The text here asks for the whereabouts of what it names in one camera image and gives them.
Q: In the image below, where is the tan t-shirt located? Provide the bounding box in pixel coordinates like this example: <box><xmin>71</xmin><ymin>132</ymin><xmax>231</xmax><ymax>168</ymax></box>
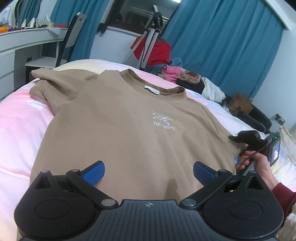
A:
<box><xmin>30</xmin><ymin>69</ymin><xmax>245</xmax><ymax>201</ymax></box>

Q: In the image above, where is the dark red sleeve forearm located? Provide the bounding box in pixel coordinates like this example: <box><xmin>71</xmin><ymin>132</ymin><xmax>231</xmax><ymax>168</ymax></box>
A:
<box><xmin>272</xmin><ymin>183</ymin><xmax>295</xmax><ymax>220</ymax></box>

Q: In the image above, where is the pile of clothes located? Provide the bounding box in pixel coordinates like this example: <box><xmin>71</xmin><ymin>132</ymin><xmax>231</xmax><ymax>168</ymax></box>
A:
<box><xmin>157</xmin><ymin>65</ymin><xmax>226</xmax><ymax>103</ymax></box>

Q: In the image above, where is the person's right hand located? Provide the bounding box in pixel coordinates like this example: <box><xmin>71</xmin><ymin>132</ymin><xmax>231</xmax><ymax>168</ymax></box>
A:
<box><xmin>236</xmin><ymin>151</ymin><xmax>279</xmax><ymax>191</ymax></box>

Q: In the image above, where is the dark green armchair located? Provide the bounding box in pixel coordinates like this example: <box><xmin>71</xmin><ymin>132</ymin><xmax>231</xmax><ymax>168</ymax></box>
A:
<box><xmin>220</xmin><ymin>95</ymin><xmax>271</xmax><ymax>134</ymax></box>

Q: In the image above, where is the brown paper bag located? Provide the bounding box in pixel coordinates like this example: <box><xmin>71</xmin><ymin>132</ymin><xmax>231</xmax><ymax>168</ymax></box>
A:
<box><xmin>227</xmin><ymin>92</ymin><xmax>253</xmax><ymax>115</ymax></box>

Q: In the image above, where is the pastel tie-dye bed duvet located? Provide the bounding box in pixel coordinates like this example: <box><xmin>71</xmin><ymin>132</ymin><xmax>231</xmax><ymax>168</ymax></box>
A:
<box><xmin>1</xmin><ymin>59</ymin><xmax>295</xmax><ymax>240</ymax></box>

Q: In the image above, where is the right blue curtain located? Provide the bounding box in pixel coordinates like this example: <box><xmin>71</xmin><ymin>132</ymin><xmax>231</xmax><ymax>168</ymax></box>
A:
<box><xmin>163</xmin><ymin>1</ymin><xmax>284</xmax><ymax>98</ymax></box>

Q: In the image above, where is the blue curtain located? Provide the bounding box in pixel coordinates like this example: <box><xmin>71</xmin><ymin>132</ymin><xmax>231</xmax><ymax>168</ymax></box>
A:
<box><xmin>49</xmin><ymin>0</ymin><xmax>112</xmax><ymax>62</ymax></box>
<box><xmin>163</xmin><ymin>1</ymin><xmax>284</xmax><ymax>98</ymax></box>

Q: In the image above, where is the red garment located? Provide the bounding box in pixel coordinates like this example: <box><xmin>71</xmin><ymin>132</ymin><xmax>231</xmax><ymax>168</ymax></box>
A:
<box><xmin>134</xmin><ymin>37</ymin><xmax>171</xmax><ymax>66</ymax></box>

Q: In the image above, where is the white dressing table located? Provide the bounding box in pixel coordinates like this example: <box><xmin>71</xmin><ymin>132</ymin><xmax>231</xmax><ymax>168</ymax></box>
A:
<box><xmin>1</xmin><ymin>27</ymin><xmax>67</xmax><ymax>99</ymax></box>

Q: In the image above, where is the black white chair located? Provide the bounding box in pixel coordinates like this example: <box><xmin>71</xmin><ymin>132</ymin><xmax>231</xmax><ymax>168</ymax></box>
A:
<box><xmin>24</xmin><ymin>11</ymin><xmax>87</xmax><ymax>82</ymax></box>

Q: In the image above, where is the left blue curtain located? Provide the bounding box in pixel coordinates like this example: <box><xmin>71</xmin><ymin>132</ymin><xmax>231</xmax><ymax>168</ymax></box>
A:
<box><xmin>49</xmin><ymin>0</ymin><xmax>112</xmax><ymax>62</ymax></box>

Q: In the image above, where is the dark window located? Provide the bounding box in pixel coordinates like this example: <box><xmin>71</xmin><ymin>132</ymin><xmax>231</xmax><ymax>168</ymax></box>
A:
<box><xmin>105</xmin><ymin>0</ymin><xmax>181</xmax><ymax>34</ymax></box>

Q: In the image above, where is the orange tray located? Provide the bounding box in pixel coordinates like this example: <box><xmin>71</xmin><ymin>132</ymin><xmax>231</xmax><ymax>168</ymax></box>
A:
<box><xmin>0</xmin><ymin>25</ymin><xmax>8</xmax><ymax>34</ymax></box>

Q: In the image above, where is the black cable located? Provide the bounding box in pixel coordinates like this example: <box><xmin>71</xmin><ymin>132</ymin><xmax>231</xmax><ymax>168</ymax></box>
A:
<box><xmin>236</xmin><ymin>142</ymin><xmax>271</xmax><ymax>171</ymax></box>

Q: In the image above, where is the white camera tripod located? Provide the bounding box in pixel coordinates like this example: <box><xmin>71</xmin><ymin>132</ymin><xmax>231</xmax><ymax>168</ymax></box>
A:
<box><xmin>121</xmin><ymin>4</ymin><xmax>163</xmax><ymax>70</ymax></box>

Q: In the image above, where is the wavy frame mirror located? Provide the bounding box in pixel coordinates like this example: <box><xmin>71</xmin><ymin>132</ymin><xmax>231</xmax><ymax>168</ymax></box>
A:
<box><xmin>16</xmin><ymin>0</ymin><xmax>41</xmax><ymax>27</ymax></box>

